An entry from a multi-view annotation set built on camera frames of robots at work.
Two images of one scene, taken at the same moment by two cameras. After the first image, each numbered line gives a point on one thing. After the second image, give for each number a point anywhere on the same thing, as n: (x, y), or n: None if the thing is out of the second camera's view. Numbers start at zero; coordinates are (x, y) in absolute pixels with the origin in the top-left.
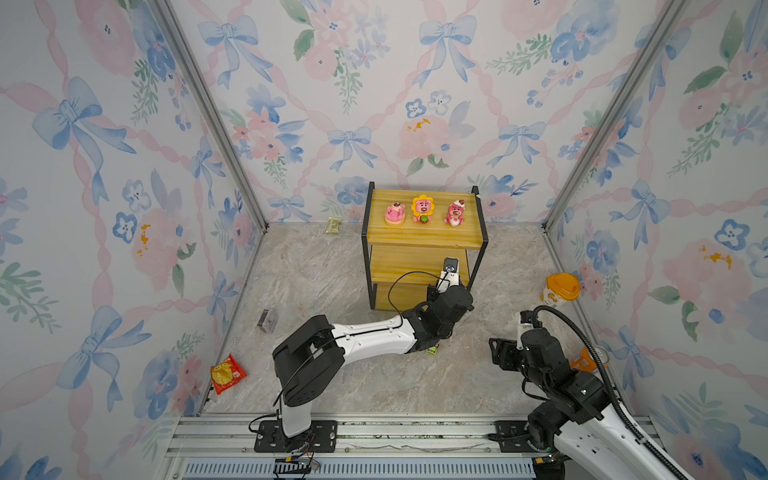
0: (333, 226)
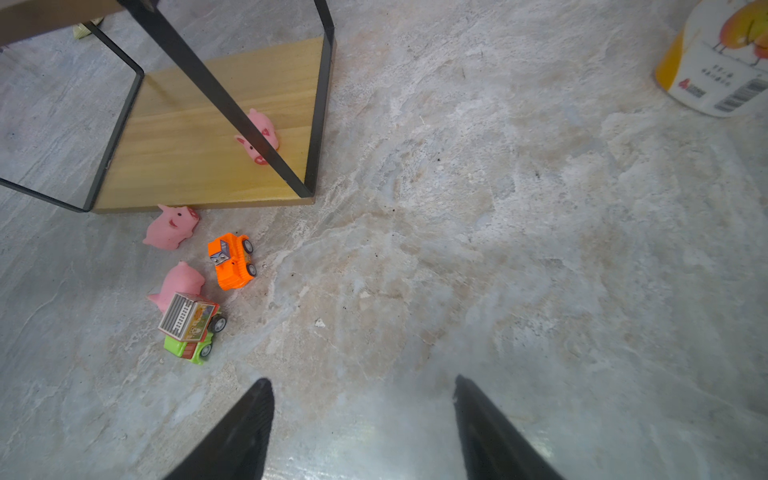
0: (80, 30)
